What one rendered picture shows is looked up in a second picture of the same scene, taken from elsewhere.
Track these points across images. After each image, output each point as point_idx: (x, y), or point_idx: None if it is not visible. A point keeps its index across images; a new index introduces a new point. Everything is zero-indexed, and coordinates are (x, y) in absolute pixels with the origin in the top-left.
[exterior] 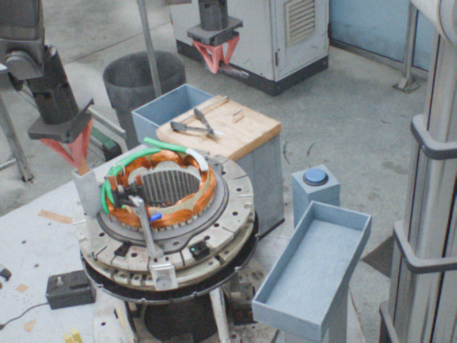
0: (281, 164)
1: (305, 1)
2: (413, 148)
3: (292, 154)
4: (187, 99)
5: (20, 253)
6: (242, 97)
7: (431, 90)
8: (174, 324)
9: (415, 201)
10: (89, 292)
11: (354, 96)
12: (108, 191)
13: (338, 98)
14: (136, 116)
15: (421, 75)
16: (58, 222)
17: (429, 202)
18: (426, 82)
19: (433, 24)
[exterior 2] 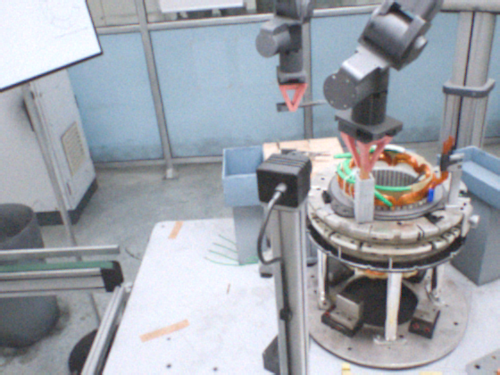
0: (140, 264)
1: (71, 133)
2: (450, 104)
3: (141, 254)
4: (226, 162)
5: (181, 374)
6: (45, 237)
7: (466, 57)
8: (382, 315)
9: (460, 139)
10: (309, 338)
11: (142, 196)
12: (382, 187)
13: (130, 203)
14: (229, 179)
15: (182, 162)
16: (175, 332)
17: (477, 130)
18: (181, 168)
19: (497, 1)
